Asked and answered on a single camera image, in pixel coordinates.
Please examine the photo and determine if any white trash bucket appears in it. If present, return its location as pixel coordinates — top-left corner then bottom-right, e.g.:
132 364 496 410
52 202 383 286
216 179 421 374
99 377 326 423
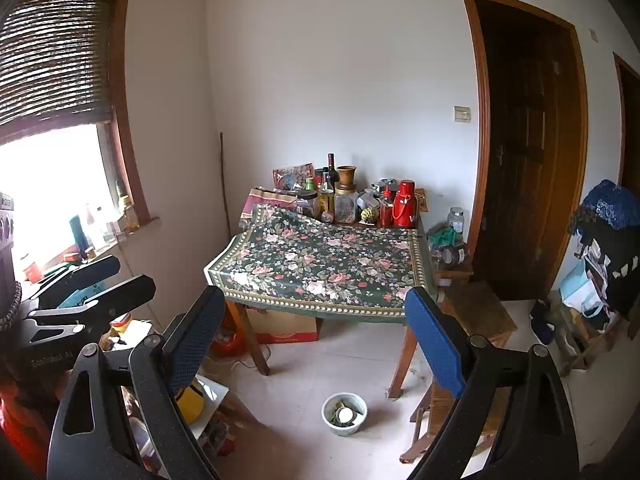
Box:
321 392 369 437

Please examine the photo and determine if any yellow object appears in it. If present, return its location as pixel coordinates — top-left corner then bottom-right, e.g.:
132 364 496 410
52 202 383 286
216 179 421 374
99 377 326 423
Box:
175 379 205 425

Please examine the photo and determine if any wooden stool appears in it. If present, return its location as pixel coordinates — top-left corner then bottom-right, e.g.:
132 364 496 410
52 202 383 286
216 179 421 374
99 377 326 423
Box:
399 282 516 464

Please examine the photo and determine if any wooden table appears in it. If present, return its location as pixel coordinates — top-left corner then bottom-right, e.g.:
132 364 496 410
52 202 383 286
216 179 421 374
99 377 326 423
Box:
224 209 436 400

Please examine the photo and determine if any clothes pile on rack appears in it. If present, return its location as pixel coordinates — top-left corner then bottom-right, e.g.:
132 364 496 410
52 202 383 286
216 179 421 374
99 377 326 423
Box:
560 180 639 332

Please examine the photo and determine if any maroon patterned cloth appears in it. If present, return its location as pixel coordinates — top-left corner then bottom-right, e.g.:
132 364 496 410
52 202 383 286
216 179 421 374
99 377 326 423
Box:
239 188 297 226

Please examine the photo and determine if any cardboard box under table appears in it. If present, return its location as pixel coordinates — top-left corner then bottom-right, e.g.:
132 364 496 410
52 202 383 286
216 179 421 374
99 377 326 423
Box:
246 309 319 344

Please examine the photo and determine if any glass jar by door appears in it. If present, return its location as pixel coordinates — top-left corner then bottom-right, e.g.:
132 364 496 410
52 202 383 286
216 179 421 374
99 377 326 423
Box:
447 207 464 235

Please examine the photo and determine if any window blind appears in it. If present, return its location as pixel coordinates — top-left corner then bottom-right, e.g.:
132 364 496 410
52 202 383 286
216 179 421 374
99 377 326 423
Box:
1 0 116 136

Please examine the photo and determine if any red thermos jug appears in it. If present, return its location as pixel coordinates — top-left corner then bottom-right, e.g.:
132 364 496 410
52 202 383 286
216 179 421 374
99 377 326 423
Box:
393 180 418 229

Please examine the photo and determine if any red sauce bottle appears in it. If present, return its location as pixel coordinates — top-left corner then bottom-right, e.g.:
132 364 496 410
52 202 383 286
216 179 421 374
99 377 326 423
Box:
378 185 394 228

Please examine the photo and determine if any small red-white jar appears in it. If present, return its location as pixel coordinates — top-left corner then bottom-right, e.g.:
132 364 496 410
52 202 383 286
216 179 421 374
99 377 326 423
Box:
321 210 334 223

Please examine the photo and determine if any oil glass bottle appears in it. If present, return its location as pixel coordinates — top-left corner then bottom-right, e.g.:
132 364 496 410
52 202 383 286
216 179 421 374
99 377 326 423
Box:
319 171 335 214

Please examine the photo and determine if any clear jar gold lid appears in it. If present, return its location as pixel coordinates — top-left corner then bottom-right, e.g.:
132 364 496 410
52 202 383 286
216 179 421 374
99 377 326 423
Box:
334 183 358 223

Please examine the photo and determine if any dark wooden door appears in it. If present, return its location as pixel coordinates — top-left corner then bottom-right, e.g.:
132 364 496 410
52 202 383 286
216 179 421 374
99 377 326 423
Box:
463 0 588 300

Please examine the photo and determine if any brown ceramic vase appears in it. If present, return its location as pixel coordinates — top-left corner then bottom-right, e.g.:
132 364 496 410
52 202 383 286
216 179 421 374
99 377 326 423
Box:
337 165 357 188

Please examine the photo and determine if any wall light switch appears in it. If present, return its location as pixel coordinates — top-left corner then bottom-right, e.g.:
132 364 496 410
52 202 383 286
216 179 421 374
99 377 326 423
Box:
454 106 472 122

